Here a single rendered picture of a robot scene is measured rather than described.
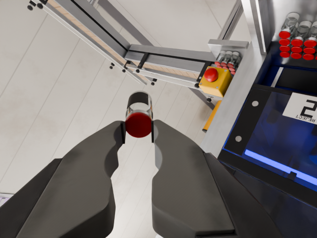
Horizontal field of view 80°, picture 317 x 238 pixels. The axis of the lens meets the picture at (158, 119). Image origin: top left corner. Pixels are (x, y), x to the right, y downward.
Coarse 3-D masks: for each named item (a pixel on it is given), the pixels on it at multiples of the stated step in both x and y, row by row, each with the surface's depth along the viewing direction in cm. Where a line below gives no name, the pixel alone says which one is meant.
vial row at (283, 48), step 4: (304, 40) 40; (280, 48) 42; (284, 48) 42; (288, 48) 41; (292, 48) 41; (296, 48) 40; (300, 48) 40; (304, 48) 39; (308, 48) 39; (312, 48) 38; (316, 48) 39; (296, 52) 41; (308, 52) 40; (312, 52) 39
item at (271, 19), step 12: (264, 0) 38; (276, 0) 37; (288, 0) 36; (300, 0) 35; (312, 0) 34; (264, 12) 40; (276, 12) 40; (288, 12) 39; (300, 12) 37; (312, 12) 36; (264, 24) 42; (276, 24) 43; (264, 36) 44; (276, 36) 46; (264, 48) 47
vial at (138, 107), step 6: (150, 96) 17; (138, 102) 15; (150, 102) 16; (126, 108) 16; (132, 108) 14; (138, 108) 14; (144, 108) 14; (150, 108) 15; (126, 114) 15; (150, 114) 15
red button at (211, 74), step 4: (208, 68) 56; (212, 68) 55; (208, 72) 56; (212, 72) 55; (216, 72) 55; (204, 76) 56; (208, 76) 55; (212, 76) 55; (216, 76) 55; (208, 80) 56; (212, 80) 56
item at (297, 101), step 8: (296, 96) 44; (304, 96) 43; (312, 96) 42; (288, 104) 45; (296, 104) 44; (304, 104) 43; (312, 104) 42; (288, 112) 44; (296, 112) 43; (312, 112) 41; (304, 120) 42; (312, 120) 41
